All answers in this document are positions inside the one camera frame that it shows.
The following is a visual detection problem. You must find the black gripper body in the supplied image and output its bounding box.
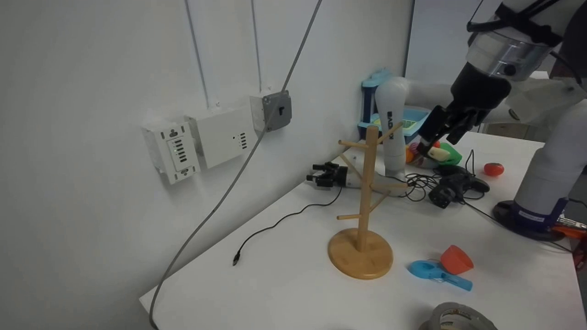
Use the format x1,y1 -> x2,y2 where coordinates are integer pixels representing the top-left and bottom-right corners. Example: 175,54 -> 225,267
447,61 -> 513,122

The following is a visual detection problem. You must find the orange scoop object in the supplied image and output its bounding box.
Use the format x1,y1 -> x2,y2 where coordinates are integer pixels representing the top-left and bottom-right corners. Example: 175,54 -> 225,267
438,245 -> 474,278

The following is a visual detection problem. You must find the blue scoop object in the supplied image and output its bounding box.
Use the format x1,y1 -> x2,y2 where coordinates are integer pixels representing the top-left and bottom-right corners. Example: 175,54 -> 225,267
405,259 -> 474,294

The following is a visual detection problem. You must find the wooden peg hanger stand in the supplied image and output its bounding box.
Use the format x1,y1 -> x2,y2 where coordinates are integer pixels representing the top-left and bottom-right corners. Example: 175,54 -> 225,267
326,124 -> 406,283

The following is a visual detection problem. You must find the green toy container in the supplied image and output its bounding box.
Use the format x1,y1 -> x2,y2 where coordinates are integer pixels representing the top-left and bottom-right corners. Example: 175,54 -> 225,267
427,138 -> 463,169

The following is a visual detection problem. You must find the orange yellow toy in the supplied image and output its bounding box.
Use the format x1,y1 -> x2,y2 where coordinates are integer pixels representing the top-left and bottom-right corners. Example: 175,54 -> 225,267
403,142 -> 428,168

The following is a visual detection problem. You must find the white elbow-shaped machine column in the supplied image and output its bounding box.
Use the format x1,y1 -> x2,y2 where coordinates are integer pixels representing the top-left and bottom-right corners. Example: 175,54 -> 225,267
342,74 -> 410,199

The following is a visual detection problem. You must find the black handheld controller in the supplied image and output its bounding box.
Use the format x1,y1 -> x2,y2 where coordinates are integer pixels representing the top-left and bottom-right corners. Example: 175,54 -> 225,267
434,164 -> 491,199

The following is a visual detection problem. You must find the red round toy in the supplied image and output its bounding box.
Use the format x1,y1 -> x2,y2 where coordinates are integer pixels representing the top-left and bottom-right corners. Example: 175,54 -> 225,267
482,162 -> 507,180

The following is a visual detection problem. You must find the black power adapter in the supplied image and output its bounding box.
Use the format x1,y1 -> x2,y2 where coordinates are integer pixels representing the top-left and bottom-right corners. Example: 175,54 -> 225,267
427,182 -> 458,212

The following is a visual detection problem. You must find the light blue toy box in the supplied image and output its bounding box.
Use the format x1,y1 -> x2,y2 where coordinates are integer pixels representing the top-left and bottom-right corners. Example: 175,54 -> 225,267
357,69 -> 430,142

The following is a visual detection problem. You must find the black plug block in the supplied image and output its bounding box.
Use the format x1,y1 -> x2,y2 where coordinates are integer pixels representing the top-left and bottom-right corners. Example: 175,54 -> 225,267
304,162 -> 348,190

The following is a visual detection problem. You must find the orange clamp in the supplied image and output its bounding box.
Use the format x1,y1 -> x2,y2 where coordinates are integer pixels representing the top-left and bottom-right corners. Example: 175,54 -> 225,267
551,221 -> 587,243

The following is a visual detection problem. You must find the grey tape roll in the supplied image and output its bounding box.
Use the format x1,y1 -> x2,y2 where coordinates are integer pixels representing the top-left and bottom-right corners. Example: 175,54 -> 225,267
417,301 -> 498,330

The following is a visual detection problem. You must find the black round base plate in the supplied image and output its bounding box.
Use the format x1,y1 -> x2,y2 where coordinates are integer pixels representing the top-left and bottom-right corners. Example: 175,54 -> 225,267
491,201 -> 572,243

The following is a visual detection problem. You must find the grey hanging cable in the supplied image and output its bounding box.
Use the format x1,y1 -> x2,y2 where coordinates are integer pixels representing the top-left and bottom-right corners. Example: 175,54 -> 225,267
146,0 -> 324,329

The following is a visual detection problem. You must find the grey wall junction box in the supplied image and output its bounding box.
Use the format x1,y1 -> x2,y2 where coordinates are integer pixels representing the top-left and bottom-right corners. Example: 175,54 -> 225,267
247,89 -> 293,133

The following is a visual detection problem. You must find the white wall conduit pipe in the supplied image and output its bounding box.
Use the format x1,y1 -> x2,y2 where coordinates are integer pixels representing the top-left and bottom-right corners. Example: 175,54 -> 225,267
183,0 -> 212,113
249,0 -> 265,98

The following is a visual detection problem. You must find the white wall box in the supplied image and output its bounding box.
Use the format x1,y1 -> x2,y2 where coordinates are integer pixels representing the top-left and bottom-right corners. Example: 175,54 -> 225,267
186,107 -> 256,171

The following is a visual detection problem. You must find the thin black cable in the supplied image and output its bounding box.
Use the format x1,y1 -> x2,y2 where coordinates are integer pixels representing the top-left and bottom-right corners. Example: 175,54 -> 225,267
230,186 -> 344,268

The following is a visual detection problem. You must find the white wall socket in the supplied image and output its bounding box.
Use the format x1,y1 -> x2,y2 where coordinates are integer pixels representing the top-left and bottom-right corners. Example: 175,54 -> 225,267
139,118 -> 203,188

